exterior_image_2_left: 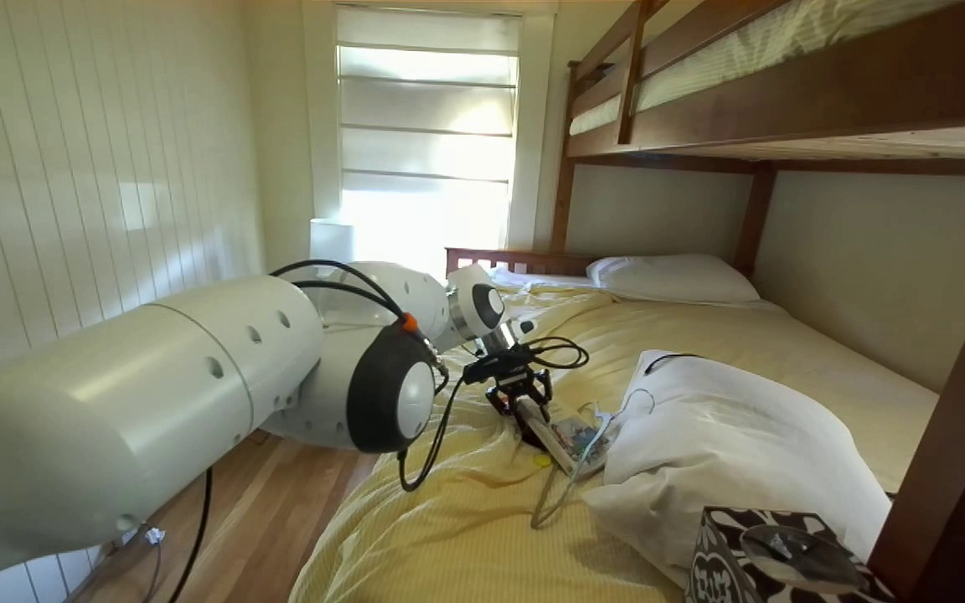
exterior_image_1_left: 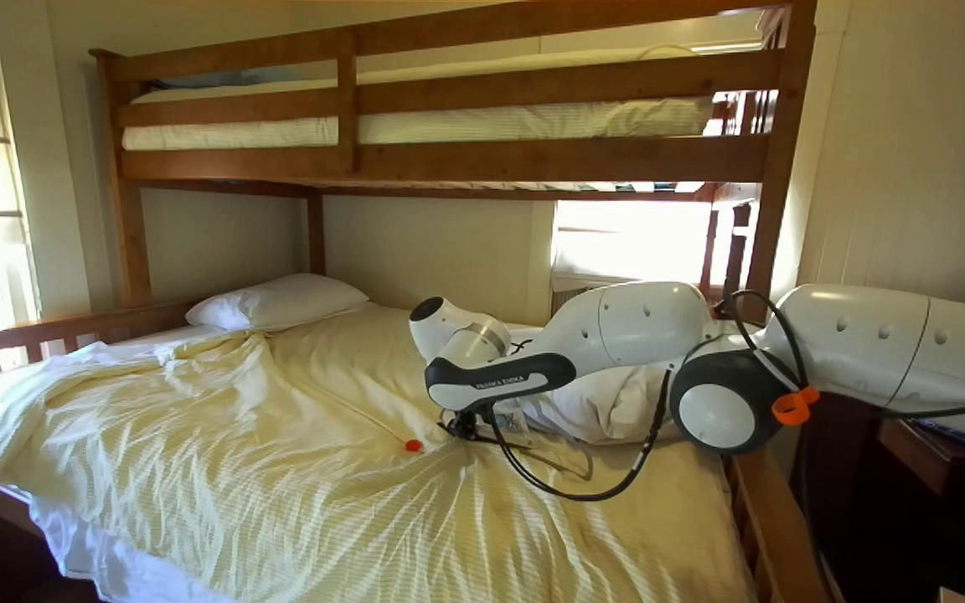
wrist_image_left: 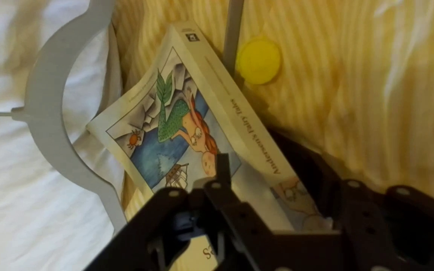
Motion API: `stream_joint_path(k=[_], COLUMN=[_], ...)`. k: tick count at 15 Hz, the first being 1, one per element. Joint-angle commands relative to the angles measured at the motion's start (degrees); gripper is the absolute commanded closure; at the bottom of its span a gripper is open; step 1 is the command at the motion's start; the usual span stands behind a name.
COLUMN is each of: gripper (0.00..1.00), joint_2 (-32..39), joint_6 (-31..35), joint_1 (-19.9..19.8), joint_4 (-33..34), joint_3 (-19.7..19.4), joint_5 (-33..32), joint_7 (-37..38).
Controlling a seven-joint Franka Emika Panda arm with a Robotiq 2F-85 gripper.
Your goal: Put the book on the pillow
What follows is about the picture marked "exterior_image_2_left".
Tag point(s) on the rumpled white pillow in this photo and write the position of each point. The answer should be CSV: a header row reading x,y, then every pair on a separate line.
x,y
727,471

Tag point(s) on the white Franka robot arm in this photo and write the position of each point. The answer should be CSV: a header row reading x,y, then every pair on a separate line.
x,y
116,413

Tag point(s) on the smooth white pillow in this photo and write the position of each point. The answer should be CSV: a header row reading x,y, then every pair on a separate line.
x,y
673,279

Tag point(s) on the fairy tales paperback book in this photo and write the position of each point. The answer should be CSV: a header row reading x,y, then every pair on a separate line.
x,y
569,441

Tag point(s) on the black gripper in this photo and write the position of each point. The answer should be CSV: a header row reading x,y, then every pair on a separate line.
x,y
520,367

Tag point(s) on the window with white blinds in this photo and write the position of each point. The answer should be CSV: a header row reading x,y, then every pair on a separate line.
x,y
427,144

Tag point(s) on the bunk mattress with pale sheet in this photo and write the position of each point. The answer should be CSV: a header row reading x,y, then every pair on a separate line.
x,y
727,56

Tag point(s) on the pale yellow bedspread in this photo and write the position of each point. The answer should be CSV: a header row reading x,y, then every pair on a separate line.
x,y
485,515

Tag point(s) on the wooden bunk bed frame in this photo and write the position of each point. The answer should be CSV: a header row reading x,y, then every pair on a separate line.
x,y
954,445

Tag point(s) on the grey clothes hanger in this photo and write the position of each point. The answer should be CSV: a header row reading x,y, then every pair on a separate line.
x,y
557,489

